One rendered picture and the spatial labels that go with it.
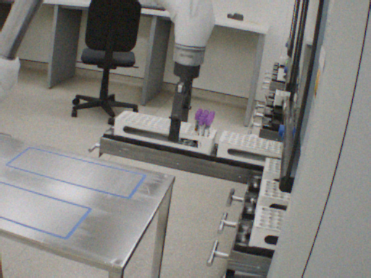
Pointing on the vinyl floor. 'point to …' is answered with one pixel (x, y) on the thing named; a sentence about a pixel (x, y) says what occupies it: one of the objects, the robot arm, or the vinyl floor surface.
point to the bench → (57, 57)
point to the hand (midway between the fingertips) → (178, 129)
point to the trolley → (81, 205)
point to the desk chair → (109, 48)
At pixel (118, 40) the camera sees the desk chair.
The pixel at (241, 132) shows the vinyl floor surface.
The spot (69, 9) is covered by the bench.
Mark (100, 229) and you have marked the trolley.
